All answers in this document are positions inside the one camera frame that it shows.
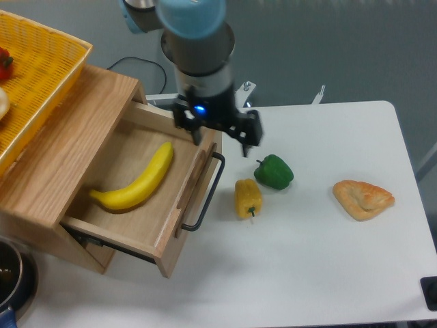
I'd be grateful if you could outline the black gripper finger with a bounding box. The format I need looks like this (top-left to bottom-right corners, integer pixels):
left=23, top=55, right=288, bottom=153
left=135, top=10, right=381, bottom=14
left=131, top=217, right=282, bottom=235
left=228, top=109, right=263, bottom=157
left=172, top=97, right=202, bottom=146

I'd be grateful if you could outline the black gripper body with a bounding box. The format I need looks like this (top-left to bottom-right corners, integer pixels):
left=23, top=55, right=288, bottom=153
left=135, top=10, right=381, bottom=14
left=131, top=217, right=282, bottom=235
left=185, top=85, right=238, bottom=132

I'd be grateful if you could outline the yellow banana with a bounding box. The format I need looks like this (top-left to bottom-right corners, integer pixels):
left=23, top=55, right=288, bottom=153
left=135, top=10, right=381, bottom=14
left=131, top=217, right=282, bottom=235
left=89, top=141, right=173, bottom=210

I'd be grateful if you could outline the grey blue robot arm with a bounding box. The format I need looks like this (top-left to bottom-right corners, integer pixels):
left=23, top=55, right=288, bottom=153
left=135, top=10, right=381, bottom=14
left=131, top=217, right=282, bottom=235
left=119, top=1, right=263, bottom=154

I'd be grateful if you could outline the open wooden top drawer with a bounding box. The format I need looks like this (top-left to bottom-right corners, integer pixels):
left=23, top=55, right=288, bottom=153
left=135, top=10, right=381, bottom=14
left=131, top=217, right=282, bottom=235
left=61, top=102, right=222, bottom=277

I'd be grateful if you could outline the wooden drawer cabinet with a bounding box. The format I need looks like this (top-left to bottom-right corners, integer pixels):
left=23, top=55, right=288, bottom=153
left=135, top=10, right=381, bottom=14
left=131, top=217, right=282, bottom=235
left=1, top=65, right=146, bottom=273

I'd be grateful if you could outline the green bell pepper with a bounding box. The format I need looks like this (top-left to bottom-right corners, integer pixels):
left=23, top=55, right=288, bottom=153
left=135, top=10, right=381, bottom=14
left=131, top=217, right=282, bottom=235
left=253, top=154, right=294, bottom=191

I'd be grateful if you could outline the yellow bell pepper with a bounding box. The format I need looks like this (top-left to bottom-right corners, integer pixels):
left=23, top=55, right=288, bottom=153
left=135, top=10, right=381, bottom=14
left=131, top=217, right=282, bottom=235
left=234, top=179, right=263, bottom=219

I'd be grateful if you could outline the toasted flat bread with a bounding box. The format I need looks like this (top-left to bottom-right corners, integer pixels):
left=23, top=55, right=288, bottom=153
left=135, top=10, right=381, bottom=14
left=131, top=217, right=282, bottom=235
left=333, top=180, right=395, bottom=221

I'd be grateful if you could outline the yellow plastic basket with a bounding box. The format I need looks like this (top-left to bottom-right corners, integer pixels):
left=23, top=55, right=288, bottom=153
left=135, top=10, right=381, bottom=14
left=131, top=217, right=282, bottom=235
left=1, top=11, right=93, bottom=173

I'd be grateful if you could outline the white round food item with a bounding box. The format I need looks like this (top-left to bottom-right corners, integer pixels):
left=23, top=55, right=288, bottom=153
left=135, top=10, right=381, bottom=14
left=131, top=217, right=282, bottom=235
left=0, top=87, right=10, bottom=119

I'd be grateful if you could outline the red bell pepper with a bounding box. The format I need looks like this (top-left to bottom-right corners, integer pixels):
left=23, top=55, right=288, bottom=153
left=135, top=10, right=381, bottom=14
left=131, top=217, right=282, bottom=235
left=0, top=48, right=14, bottom=80

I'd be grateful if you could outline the dark metal pot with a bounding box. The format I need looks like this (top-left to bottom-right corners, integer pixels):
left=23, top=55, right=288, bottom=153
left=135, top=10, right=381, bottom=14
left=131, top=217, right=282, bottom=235
left=1, top=239, right=38, bottom=327

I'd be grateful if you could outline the black table corner socket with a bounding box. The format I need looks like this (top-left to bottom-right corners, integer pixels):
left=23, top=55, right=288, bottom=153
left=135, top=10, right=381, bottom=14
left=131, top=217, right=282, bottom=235
left=420, top=276, right=437, bottom=312

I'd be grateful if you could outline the black cable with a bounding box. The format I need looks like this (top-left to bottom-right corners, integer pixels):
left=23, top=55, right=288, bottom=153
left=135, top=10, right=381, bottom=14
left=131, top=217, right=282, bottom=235
left=106, top=56, right=167, bottom=96

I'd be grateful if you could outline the black drawer handle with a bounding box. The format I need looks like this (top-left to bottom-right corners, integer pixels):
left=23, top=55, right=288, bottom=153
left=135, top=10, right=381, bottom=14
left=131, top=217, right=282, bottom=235
left=181, top=151, right=225, bottom=232

